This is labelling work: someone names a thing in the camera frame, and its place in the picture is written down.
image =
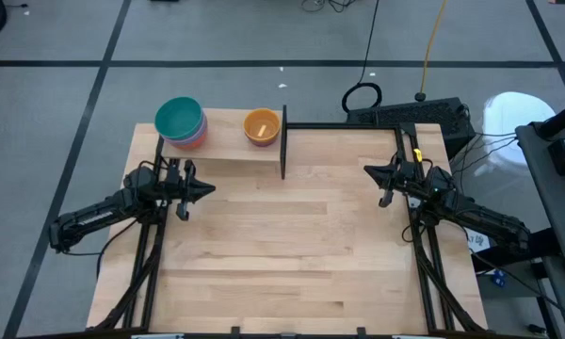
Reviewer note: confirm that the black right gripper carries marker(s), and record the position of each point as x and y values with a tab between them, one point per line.
402	181

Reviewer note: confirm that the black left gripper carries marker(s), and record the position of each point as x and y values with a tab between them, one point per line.
181	188

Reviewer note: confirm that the large orange bowl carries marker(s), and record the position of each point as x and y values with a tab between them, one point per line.
194	145

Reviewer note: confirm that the large pink bowl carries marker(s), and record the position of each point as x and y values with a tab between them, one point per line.
204	131

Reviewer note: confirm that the large teal bowl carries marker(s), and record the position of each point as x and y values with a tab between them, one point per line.
179	117

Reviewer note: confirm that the small purple bowl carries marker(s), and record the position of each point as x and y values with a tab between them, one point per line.
263	144

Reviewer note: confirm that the small yellow translucent bowl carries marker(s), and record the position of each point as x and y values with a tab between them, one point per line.
262	124

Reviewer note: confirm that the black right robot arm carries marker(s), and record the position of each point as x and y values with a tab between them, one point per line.
475	216

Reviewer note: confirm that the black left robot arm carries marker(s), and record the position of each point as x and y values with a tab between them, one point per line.
94	216

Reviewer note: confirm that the wooden shelf board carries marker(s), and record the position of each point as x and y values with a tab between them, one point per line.
226	141

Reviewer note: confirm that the black shelf side panel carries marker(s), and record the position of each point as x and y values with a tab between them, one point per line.
284	155

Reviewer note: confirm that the yellow tape tag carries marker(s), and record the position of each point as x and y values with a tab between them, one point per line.
417	155

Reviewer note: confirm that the white paper sign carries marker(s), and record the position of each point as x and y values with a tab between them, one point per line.
478	240

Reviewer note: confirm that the small blue object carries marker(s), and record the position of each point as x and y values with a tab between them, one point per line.
499	279

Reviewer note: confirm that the grey cart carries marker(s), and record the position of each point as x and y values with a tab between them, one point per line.
560	198

